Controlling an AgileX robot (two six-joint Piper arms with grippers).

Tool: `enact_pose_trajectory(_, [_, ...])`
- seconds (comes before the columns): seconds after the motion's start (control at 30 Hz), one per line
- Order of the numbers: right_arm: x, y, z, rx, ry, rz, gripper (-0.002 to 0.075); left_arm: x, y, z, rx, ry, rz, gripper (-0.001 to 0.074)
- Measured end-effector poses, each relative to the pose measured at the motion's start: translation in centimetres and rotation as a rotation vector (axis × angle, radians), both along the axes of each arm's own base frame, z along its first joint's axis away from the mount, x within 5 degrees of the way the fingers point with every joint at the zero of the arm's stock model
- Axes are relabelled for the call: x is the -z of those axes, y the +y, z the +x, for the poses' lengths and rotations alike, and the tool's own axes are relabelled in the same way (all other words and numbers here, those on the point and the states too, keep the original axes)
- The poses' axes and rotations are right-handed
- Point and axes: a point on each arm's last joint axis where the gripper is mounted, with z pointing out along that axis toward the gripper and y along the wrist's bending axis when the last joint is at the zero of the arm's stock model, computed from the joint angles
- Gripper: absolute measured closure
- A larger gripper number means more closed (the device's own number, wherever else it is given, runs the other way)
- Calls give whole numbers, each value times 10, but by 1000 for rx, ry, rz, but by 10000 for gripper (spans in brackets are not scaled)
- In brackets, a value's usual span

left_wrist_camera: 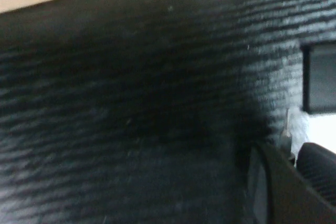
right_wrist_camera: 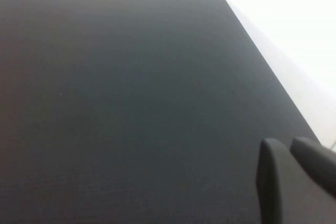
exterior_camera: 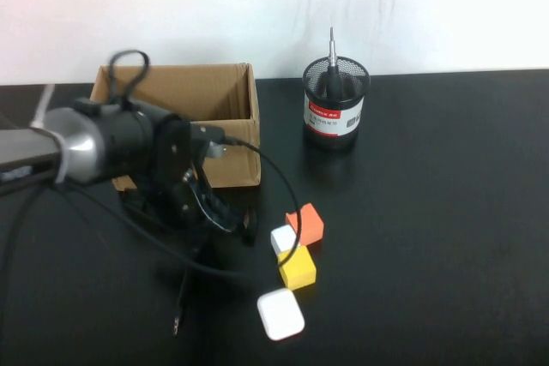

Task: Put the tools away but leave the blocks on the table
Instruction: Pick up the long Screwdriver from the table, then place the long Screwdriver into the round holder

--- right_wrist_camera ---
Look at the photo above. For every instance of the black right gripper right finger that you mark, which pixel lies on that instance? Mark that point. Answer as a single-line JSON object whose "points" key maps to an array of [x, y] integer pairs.
{"points": [[317, 163]]}

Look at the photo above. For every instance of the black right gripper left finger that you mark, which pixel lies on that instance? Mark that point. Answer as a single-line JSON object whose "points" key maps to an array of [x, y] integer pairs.
{"points": [[278, 187]]}

